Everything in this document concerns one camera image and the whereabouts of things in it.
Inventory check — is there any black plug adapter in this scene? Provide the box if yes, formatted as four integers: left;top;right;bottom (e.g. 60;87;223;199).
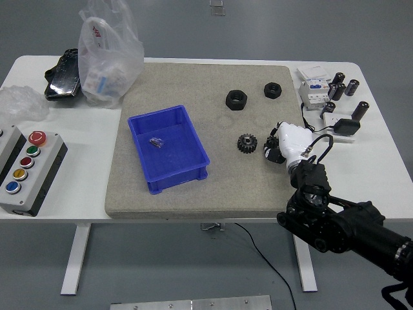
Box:
332;118;361;136

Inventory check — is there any black cable on floor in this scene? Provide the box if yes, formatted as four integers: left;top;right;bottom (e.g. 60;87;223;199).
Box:
234;222;297;310

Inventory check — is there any silver metal plate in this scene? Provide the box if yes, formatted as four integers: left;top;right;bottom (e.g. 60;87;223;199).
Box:
109;294;272;310

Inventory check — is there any thin black adapter cord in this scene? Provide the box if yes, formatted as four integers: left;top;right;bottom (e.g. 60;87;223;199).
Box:
300;102;336;134

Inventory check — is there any metal bracket under table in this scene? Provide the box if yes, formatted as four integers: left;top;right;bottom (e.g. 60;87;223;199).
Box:
199;222;226;232

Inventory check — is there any crumpled clear plastic wrap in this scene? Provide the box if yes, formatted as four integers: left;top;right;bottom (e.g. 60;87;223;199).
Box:
0;85;50;123

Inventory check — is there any shiny black packet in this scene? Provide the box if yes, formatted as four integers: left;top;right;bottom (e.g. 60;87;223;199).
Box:
44;48;81;102

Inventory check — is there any grey-brown felt mat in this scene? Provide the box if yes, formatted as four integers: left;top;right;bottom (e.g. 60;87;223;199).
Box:
105;62;319;221

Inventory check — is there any flat white carton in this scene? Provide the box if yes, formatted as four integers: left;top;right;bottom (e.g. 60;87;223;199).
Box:
296;64;330;82

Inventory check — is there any large black hex nut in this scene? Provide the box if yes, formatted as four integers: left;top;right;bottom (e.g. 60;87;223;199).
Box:
225;89;248;112

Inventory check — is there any white circuit breaker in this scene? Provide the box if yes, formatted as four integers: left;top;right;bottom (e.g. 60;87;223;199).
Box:
297;79;332;112

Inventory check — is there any white power socket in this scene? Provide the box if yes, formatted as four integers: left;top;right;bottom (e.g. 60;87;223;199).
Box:
323;112;356;143

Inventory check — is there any translucent white plastic bag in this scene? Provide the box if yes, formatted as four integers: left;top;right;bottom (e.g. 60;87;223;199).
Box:
77;0;145;110

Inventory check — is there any white table leg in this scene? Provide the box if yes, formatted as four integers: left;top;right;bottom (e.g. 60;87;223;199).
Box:
292;231;319;293
60;222;92;295

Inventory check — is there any small black hex nut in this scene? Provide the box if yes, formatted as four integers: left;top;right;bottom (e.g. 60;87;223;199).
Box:
263;82;285;99

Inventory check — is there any blue plastic box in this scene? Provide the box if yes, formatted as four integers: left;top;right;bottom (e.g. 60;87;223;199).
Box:
127;105;210;195

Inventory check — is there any large black gear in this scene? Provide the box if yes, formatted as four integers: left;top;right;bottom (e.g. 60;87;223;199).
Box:
237;133;258;155

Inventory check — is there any grey five-button control box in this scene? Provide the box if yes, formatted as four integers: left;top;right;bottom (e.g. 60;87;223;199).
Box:
0;130;69;218

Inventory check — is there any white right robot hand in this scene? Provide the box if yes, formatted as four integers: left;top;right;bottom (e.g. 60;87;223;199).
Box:
263;120;314;174

